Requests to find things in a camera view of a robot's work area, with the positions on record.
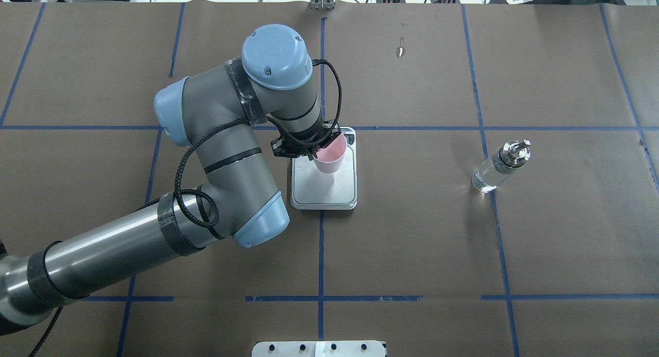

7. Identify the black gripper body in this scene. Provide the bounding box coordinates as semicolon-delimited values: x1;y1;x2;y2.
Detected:
271;122;340;160

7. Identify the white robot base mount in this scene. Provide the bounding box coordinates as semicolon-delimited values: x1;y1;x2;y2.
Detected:
251;340;388;356

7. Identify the clear glass sauce bottle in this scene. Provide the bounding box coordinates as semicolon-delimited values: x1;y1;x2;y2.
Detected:
471;139;531;193

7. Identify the pink paper cup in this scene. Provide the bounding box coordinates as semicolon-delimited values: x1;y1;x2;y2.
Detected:
313;132;348;174

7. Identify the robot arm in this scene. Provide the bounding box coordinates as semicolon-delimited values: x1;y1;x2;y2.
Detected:
2;24;341;335

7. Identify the digital kitchen scale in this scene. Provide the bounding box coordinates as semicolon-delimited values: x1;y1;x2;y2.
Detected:
289;126;358;211

